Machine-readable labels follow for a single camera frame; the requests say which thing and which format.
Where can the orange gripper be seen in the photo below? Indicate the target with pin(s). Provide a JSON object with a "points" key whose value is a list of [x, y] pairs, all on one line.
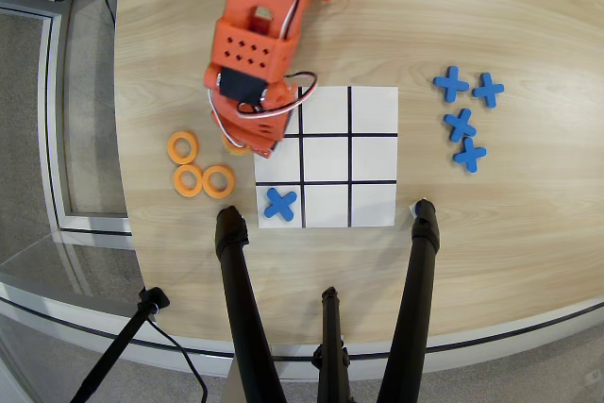
{"points": [[260, 147]]}

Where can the blue foam cross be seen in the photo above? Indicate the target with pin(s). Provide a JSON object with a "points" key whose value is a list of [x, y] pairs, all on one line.
{"points": [[280, 205], [451, 83], [459, 125], [488, 89], [469, 154]]}

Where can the white tic-tac-toe grid sheet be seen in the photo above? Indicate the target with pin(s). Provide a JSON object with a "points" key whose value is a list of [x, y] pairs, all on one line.
{"points": [[373, 157]]}

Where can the small white tag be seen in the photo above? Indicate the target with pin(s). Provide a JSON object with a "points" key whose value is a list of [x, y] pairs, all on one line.
{"points": [[412, 208]]}

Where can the thin black tripod leg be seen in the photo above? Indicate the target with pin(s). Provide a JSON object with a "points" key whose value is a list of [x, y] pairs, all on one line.
{"points": [[332, 341]]}

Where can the black stand pole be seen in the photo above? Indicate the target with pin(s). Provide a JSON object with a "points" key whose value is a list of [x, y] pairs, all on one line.
{"points": [[118, 341]]}

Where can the white glass partition frame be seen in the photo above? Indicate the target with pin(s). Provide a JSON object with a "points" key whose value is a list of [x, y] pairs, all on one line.
{"points": [[49, 115]]}

